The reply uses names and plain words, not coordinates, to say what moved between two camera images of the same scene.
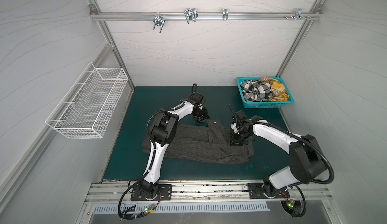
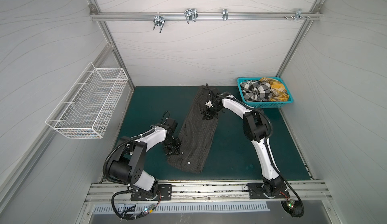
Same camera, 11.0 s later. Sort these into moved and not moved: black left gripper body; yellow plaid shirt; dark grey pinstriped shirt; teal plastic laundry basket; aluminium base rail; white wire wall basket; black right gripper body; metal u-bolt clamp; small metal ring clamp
Moved: dark grey pinstriped shirt; black right gripper body; black left gripper body
Not moved: aluminium base rail; teal plastic laundry basket; small metal ring clamp; yellow plaid shirt; white wire wall basket; metal u-bolt clamp
